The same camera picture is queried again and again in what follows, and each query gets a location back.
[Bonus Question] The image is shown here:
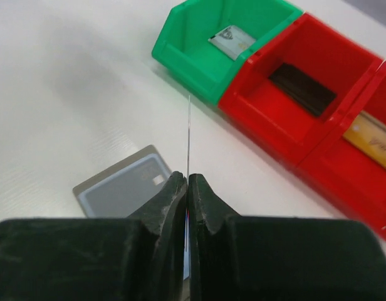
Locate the grey card holder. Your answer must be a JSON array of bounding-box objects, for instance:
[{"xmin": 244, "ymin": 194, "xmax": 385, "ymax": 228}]
[{"xmin": 73, "ymin": 145, "xmax": 172, "ymax": 218}]

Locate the red plastic bin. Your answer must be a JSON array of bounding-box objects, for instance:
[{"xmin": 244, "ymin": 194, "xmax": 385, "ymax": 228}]
[
  {"xmin": 296, "ymin": 61, "xmax": 386, "ymax": 241},
  {"xmin": 219, "ymin": 13, "xmax": 382, "ymax": 167}
]

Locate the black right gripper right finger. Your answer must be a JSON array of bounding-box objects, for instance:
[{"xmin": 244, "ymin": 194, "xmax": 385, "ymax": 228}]
[{"xmin": 188, "ymin": 174, "xmax": 386, "ymax": 300}]

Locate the right red plastic bin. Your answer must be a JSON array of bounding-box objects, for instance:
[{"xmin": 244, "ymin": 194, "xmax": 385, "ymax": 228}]
[{"xmin": 296, "ymin": 61, "xmax": 386, "ymax": 241}]

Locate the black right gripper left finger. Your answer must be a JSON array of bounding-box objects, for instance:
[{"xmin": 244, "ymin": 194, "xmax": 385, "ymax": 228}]
[{"xmin": 0, "ymin": 171, "xmax": 187, "ymax": 300}]

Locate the green plastic bin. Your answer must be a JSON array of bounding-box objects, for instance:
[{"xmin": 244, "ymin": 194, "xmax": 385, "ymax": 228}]
[{"xmin": 152, "ymin": 1, "xmax": 303, "ymax": 105}]

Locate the black card in bin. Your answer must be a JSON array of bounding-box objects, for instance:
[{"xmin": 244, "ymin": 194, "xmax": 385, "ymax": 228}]
[{"xmin": 268, "ymin": 63, "xmax": 336, "ymax": 117}]

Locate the gold credit card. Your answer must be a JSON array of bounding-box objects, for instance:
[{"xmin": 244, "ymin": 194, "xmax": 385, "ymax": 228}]
[{"xmin": 343, "ymin": 110, "xmax": 386, "ymax": 169}]

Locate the white blue credit card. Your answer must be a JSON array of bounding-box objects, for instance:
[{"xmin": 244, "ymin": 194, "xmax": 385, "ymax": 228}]
[{"xmin": 184, "ymin": 95, "xmax": 191, "ymax": 280}]

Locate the middle red plastic bin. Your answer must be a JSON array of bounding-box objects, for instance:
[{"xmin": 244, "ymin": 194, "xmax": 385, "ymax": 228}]
[{"xmin": 219, "ymin": 13, "xmax": 382, "ymax": 167}]

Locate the silver VIP card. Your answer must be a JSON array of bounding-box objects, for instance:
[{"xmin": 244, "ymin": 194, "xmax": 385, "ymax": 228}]
[{"xmin": 208, "ymin": 25, "xmax": 256, "ymax": 60}]

